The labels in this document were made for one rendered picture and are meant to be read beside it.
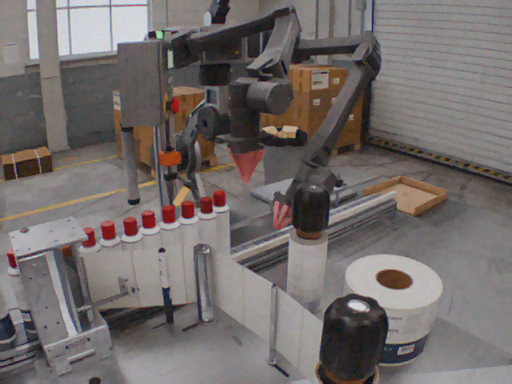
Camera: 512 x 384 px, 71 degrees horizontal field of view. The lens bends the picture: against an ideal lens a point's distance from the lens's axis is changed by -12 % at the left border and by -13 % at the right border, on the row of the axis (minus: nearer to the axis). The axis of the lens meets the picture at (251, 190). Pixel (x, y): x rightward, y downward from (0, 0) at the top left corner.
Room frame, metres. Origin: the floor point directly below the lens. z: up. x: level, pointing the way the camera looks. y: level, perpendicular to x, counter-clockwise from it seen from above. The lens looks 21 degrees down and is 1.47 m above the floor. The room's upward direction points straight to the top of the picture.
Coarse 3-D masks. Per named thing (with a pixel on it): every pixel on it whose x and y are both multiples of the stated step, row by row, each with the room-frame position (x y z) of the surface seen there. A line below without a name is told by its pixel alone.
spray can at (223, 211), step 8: (216, 192) 0.99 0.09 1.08; (224, 192) 0.99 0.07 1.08; (216, 200) 0.97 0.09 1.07; (224, 200) 0.98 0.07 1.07; (216, 208) 0.97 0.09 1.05; (224, 208) 0.97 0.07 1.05; (224, 216) 0.96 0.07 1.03; (224, 224) 0.96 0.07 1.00; (224, 232) 0.96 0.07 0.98; (224, 240) 0.96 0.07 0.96; (224, 248) 0.96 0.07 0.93
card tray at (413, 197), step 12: (396, 180) 1.74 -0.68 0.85; (408, 180) 1.73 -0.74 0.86; (372, 192) 1.62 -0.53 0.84; (384, 192) 1.63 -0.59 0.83; (408, 192) 1.63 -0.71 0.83; (420, 192) 1.63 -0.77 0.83; (432, 192) 1.62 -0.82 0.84; (444, 192) 1.54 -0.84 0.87; (408, 204) 1.49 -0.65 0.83; (420, 204) 1.40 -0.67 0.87; (432, 204) 1.47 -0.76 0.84
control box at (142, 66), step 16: (128, 48) 0.87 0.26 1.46; (144, 48) 0.87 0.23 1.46; (160, 48) 0.88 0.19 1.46; (128, 64) 0.87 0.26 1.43; (144, 64) 0.87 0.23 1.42; (160, 64) 0.88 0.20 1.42; (128, 80) 0.87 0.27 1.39; (144, 80) 0.87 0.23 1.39; (160, 80) 0.88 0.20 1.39; (128, 96) 0.87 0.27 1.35; (144, 96) 0.87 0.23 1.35; (160, 96) 0.88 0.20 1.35; (128, 112) 0.87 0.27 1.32; (144, 112) 0.87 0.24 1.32; (160, 112) 0.88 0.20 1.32
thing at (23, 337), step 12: (360, 204) 1.39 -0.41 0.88; (384, 204) 1.39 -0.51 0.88; (324, 228) 1.18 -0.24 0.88; (264, 240) 1.11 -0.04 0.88; (264, 252) 1.03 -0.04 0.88; (240, 264) 0.97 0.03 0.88; (108, 312) 0.73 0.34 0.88; (24, 336) 0.62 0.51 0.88; (36, 336) 0.62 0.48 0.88; (0, 348) 0.57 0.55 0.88
